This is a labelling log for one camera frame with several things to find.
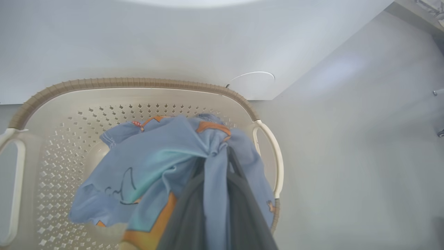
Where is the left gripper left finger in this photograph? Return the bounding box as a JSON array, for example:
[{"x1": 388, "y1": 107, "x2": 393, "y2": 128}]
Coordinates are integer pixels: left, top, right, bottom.
[{"x1": 156, "y1": 158, "x2": 208, "y2": 250}]

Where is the blue bear print garment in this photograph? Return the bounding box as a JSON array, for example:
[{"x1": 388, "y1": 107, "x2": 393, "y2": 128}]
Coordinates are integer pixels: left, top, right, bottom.
[{"x1": 69, "y1": 114, "x2": 276, "y2": 250}]

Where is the white washing machine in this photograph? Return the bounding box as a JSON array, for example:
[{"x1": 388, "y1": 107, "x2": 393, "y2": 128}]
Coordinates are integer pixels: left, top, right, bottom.
[{"x1": 0, "y1": 0, "x2": 395, "y2": 105}]

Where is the cream perforated laundry basket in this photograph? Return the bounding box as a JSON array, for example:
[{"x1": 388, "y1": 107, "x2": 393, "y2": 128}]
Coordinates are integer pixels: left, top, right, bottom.
[{"x1": 0, "y1": 78, "x2": 284, "y2": 250}]

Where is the round white filter cover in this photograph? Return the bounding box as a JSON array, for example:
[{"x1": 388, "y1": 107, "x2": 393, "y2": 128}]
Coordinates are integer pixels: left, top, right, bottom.
[{"x1": 225, "y1": 71, "x2": 276, "y2": 101}]

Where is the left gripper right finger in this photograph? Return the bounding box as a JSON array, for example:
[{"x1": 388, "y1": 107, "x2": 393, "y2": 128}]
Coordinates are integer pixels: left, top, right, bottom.
[{"x1": 227, "y1": 147, "x2": 279, "y2": 250}]

